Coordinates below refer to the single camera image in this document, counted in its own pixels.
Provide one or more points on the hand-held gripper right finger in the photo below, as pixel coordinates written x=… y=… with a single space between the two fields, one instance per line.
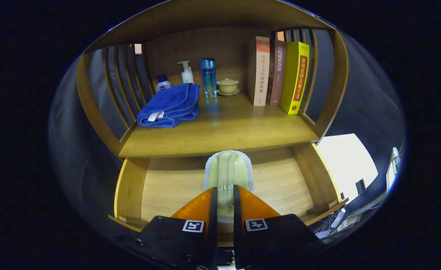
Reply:
x=237 y=232

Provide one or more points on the black backdrop cloth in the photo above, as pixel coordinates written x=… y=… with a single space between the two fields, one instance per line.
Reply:
x=370 y=93

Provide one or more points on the wooden cabinet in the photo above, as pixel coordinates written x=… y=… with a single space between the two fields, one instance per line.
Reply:
x=205 y=15

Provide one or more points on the blue folded towel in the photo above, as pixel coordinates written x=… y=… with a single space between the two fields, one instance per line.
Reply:
x=171 y=103

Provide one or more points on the small white device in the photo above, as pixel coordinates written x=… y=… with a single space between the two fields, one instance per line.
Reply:
x=395 y=161

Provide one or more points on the small blue white lotion bottle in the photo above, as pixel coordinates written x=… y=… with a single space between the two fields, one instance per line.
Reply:
x=163 y=85

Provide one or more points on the wooden countertop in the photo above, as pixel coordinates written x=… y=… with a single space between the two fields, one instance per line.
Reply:
x=235 y=127

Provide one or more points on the white side cabinet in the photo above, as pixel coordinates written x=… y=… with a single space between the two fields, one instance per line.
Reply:
x=344 y=161

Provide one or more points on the tall clear blue bottle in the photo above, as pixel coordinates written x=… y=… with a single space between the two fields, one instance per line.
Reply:
x=208 y=78

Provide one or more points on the wooden drawer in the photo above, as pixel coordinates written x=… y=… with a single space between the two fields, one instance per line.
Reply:
x=168 y=187

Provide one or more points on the white pump bottle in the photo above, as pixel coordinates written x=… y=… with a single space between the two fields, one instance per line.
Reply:
x=187 y=77

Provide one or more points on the white and orange book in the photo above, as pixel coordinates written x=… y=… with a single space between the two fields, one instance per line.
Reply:
x=260 y=71

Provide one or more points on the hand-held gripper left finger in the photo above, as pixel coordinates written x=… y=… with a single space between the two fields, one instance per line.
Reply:
x=213 y=232

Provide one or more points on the beige lidded teacup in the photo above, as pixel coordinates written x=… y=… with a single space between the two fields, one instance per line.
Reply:
x=227 y=87

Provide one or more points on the yellow book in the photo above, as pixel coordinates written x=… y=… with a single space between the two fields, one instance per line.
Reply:
x=295 y=78

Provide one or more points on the pale green scrub brush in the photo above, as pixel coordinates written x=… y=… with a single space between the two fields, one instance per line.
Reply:
x=227 y=168

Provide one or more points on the brown book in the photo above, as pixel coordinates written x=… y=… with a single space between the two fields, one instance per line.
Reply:
x=278 y=71

